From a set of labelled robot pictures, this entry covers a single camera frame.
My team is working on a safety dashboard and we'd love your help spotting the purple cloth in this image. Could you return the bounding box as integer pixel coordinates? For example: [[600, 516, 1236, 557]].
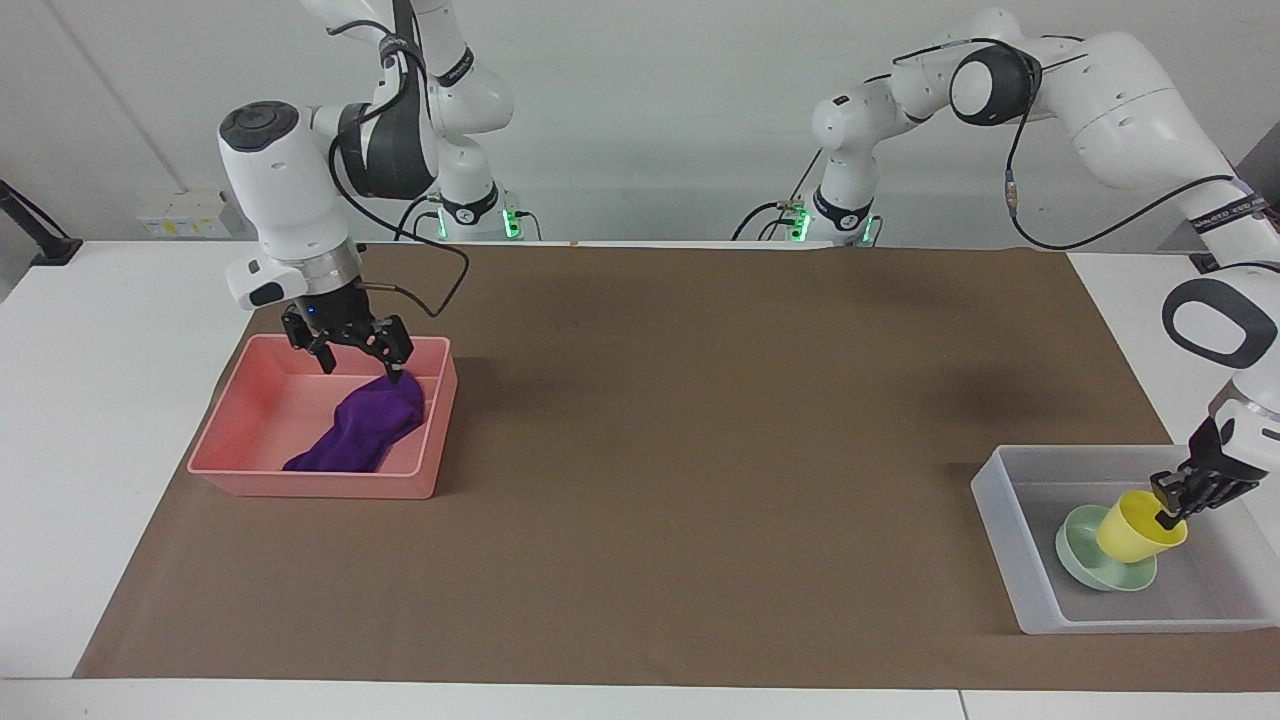
[[283, 375, 426, 473]]

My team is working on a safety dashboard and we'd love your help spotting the green bowl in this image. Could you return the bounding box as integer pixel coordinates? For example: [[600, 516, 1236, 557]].
[[1055, 505, 1159, 593]]

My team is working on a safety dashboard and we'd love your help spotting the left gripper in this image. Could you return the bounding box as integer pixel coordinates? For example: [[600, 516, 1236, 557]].
[[1150, 416, 1263, 529]]

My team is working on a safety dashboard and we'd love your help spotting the white wall socket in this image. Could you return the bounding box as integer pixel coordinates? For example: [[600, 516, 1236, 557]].
[[138, 192, 233, 240]]

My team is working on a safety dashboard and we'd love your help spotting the pink plastic bin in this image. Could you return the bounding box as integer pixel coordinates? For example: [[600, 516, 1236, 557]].
[[187, 335, 459, 500]]

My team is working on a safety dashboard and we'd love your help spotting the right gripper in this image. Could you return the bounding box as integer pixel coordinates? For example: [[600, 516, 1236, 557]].
[[283, 283, 414, 384]]

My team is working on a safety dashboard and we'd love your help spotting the clear plastic bin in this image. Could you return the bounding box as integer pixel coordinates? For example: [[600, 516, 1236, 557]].
[[972, 444, 1280, 635]]

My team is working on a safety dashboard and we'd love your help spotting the yellow cup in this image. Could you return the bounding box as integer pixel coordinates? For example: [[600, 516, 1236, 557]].
[[1096, 490, 1189, 564]]

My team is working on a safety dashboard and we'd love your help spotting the black cable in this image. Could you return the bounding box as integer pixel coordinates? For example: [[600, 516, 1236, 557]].
[[732, 150, 826, 242], [893, 38, 1241, 251], [328, 18, 471, 319]]

